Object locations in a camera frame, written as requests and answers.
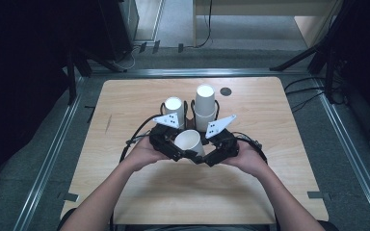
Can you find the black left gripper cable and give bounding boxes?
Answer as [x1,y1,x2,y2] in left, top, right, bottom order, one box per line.
[119,114,162,164]

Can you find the person's dark clothing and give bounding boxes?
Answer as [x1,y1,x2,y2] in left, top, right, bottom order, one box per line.
[57,207,78,231]

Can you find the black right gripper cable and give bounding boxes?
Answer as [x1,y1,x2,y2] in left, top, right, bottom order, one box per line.
[232,131,269,164]

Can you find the black floor cables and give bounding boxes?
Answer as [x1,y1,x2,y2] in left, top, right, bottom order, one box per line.
[283,75,346,114]

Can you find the black wire cup holder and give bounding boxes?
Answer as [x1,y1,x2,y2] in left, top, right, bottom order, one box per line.
[187,98,222,138]
[159,100,190,129]

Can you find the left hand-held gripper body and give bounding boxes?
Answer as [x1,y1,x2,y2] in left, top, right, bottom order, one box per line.
[148,113,182,162]

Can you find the grey tape piece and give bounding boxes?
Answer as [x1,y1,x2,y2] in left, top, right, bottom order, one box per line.
[62,192,80,203]
[306,191,332,201]

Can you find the person's right hand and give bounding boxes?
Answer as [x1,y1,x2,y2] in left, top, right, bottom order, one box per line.
[221,140,273,177]

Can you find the light wooden furniture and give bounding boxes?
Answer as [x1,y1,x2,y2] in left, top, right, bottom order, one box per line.
[192,0,343,49]

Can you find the black metal stand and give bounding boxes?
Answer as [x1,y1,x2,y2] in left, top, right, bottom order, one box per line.
[65,47,130,106]

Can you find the metal floor rail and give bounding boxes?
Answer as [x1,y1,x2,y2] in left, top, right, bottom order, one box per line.
[312,76,370,231]
[12,76,85,231]

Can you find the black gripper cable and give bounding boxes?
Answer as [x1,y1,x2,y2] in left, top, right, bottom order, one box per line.
[232,131,269,164]
[119,114,162,164]

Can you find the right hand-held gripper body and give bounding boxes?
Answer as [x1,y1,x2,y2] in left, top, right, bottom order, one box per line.
[204,114,240,162]

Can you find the white paper cup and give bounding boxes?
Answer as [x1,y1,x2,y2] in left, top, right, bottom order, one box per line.
[195,84,217,116]
[173,129,206,158]
[194,110,218,133]
[164,96,185,129]

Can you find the white floor cable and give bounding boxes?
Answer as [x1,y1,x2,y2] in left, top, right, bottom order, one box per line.
[113,44,143,72]

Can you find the black hanging cable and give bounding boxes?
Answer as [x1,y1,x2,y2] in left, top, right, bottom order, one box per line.
[195,0,214,49]

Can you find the person's left hand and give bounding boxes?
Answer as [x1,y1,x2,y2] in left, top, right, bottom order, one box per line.
[121,136,171,172]

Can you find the dark computer tower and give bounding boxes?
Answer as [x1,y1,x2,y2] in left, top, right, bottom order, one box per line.
[96,0,140,63]

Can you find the black tripod stand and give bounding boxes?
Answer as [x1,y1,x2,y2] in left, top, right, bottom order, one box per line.
[269,0,351,104]

